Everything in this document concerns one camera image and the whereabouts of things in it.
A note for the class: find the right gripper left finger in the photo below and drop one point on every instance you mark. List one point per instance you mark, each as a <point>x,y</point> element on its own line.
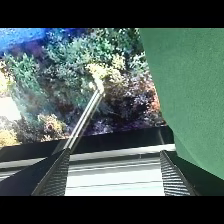
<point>40,176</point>

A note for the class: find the green garment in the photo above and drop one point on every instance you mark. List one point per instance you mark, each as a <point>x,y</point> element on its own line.
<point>190,90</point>

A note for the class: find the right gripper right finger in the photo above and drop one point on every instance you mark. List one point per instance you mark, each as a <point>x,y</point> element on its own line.
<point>186,180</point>

